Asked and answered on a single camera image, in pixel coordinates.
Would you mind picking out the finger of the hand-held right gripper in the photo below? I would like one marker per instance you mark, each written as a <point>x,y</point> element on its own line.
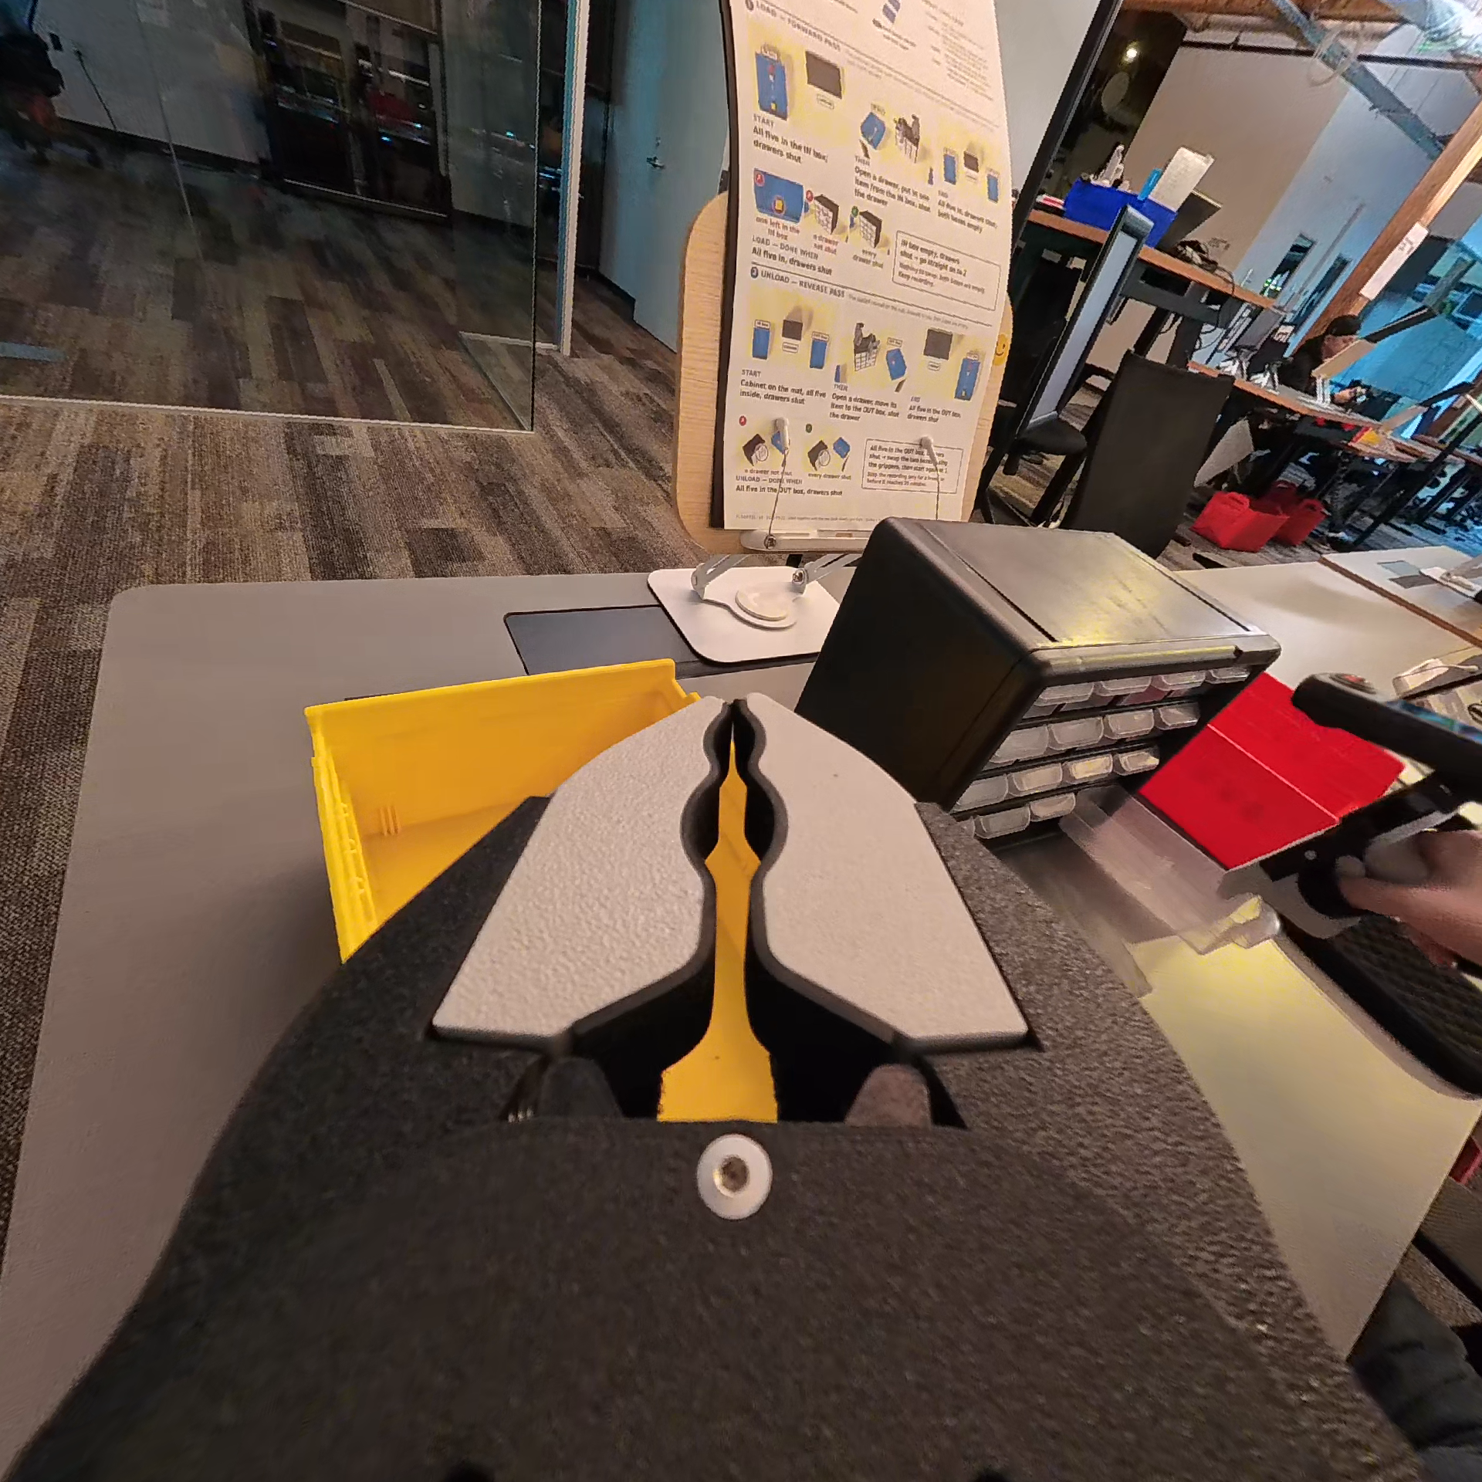
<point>1262,910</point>

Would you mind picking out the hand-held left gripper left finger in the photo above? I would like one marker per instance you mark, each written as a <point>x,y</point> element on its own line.
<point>580,915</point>

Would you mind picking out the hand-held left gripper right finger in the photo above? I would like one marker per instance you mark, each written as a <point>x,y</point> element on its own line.
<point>881,915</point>

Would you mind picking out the clear plastic drawer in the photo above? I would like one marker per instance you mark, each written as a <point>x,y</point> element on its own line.
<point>1158,881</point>

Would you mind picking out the red plastic bin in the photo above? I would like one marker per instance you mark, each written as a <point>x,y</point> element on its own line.
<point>1262,776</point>

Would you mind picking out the yellow plastic bin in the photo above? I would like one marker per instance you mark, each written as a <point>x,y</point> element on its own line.
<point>463,753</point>

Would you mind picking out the grid of clear drawers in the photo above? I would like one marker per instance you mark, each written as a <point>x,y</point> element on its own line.
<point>1077,737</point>

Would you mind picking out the black drawer cabinet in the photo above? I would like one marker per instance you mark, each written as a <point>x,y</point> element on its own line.
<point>985,615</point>

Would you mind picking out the person's right hand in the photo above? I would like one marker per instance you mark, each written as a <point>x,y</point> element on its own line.
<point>1425,892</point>

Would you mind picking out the black quilted case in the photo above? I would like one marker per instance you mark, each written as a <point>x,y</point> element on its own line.
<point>1412,1008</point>

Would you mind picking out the dark rectangular desk panel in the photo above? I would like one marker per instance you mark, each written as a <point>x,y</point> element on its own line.
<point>590,640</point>

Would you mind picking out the white metal stand base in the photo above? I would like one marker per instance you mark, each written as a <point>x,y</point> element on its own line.
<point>719,633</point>

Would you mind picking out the red tote bag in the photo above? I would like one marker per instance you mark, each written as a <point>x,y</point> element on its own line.
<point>1239,522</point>
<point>1298,516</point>

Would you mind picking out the black office chair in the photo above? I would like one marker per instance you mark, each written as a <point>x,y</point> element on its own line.
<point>1158,453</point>

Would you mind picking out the person's own leg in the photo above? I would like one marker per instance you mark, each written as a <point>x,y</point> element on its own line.
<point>1430,1390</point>

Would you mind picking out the rounded wooden backing board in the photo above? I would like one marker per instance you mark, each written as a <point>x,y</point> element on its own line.
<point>700,382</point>

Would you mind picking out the wooden top standing desk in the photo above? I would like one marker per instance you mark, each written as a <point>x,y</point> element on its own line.
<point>1217,285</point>

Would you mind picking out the black computer monitor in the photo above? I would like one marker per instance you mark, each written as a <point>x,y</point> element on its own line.
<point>1089,326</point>

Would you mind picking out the instruction poster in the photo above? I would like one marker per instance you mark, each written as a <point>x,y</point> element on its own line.
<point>857,290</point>

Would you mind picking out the blue plastic bin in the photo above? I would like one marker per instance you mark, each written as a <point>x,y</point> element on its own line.
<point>1100,204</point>

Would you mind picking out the white box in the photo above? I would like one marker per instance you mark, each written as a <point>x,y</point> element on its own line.
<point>1181,174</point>

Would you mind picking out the black vertical pole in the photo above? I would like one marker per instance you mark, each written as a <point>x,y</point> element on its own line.
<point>1072,174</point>

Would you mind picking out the dark storage shelf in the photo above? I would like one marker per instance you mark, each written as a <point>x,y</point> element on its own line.
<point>348,116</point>

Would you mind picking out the wooden support post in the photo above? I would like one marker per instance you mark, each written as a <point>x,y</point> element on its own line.
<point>1448,192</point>

